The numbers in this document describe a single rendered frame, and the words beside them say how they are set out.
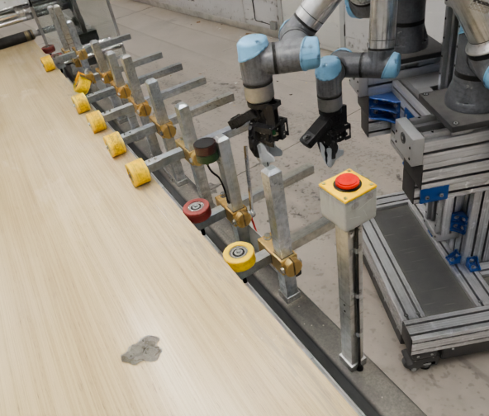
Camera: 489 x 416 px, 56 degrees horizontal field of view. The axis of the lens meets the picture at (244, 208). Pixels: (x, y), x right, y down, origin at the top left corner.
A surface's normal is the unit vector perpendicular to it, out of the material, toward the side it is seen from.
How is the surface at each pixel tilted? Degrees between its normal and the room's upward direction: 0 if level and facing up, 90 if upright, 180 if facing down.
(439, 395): 0
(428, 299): 0
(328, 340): 0
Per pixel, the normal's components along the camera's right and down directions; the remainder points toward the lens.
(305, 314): -0.16, -0.78
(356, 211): 0.50, 0.46
